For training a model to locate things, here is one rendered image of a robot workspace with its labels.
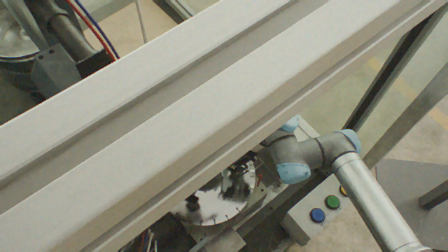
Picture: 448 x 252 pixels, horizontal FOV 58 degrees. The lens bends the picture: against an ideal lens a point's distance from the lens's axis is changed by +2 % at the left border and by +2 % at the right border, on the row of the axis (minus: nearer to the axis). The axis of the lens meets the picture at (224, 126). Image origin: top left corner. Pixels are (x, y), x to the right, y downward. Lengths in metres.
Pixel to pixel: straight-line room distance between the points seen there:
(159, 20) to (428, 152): 1.75
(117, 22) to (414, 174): 1.82
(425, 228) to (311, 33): 2.35
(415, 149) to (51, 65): 2.23
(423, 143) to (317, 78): 2.55
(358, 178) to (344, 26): 0.83
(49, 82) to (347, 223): 1.85
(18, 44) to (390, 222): 1.29
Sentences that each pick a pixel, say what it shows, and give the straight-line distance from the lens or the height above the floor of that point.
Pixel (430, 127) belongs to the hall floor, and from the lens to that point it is 2.80.
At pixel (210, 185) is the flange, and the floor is 0.96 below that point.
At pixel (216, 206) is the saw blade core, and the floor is 0.95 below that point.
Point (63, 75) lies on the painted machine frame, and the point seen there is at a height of 1.52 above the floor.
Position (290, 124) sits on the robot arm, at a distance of 1.01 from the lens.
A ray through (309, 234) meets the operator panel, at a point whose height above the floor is 0.90.
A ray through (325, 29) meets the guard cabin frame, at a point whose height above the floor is 2.05.
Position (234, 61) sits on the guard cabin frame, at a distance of 0.16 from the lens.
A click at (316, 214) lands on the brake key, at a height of 0.91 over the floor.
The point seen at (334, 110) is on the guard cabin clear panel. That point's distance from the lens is 1.38.
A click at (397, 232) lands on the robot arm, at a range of 0.93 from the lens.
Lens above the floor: 2.16
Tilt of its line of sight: 62 degrees down
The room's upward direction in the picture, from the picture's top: 4 degrees clockwise
